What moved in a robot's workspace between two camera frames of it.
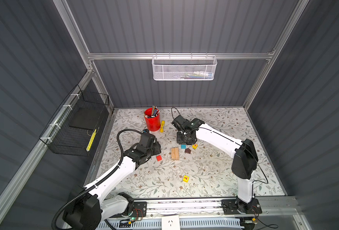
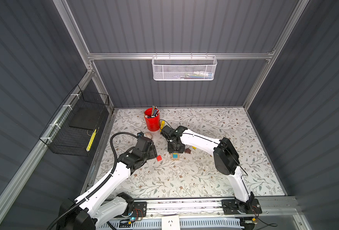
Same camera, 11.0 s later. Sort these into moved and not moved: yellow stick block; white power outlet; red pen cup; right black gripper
Moved: right black gripper
Not moved: yellow stick block; white power outlet; red pen cup
